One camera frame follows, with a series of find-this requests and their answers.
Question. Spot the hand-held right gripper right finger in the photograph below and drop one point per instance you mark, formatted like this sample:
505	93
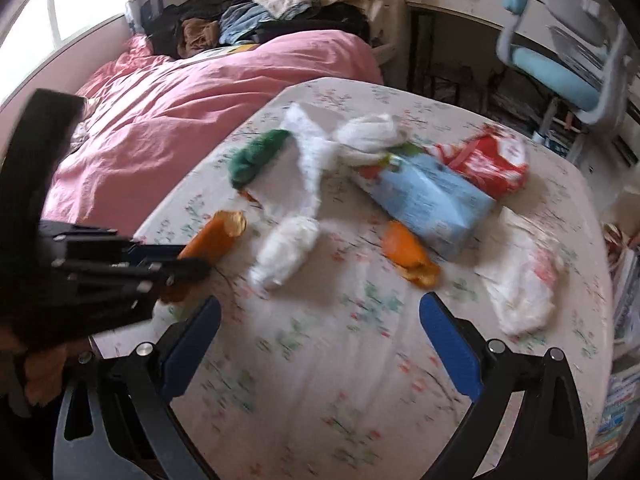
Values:
447	347

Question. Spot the floral tablecloth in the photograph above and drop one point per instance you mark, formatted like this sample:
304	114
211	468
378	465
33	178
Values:
325	360

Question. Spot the green crumpled wrapper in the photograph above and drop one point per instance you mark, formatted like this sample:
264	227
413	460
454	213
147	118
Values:
252	157

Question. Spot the beige crumpled blanket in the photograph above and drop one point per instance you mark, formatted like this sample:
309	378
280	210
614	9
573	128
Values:
84	127

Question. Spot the long orange peel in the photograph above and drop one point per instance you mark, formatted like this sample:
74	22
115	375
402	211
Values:
220	235

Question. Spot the person's left hand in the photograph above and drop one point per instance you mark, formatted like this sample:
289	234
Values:
45	377

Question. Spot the red snack packet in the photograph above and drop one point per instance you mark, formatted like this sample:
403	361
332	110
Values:
485	162

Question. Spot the white bookshelf with books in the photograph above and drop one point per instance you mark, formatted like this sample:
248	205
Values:
625	310

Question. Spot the yellow printed paper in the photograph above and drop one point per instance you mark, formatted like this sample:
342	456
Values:
235	49

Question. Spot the white tissue wad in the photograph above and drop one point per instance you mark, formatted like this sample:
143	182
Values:
287	252

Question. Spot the window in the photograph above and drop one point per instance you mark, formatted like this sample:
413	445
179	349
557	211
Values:
60	5

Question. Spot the brown garment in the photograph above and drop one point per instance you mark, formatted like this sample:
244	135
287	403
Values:
199	37

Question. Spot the curled orange peel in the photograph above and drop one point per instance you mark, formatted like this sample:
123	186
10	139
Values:
407	255

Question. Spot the light blue printed packet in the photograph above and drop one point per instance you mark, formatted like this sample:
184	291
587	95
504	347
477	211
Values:
425	200

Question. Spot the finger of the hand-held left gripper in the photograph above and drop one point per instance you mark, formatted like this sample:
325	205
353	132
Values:
100	245
165	272

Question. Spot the black clothes pile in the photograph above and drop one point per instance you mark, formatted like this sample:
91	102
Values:
200	10

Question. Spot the blue grey desk chair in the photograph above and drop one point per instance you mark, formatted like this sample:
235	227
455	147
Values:
560	70

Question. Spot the pink duvet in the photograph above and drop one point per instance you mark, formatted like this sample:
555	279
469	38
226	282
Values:
165	125

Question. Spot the blue denim garment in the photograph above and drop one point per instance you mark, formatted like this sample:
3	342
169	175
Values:
247	22

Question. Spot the white grey garment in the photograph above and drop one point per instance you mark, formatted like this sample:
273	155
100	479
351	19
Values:
285	4

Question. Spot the white plastic bag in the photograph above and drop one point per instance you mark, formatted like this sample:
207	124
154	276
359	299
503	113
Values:
525	280

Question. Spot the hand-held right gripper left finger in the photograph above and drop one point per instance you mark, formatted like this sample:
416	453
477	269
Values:
192	350

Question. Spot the long white tissue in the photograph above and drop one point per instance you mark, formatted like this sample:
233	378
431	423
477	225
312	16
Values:
312	165

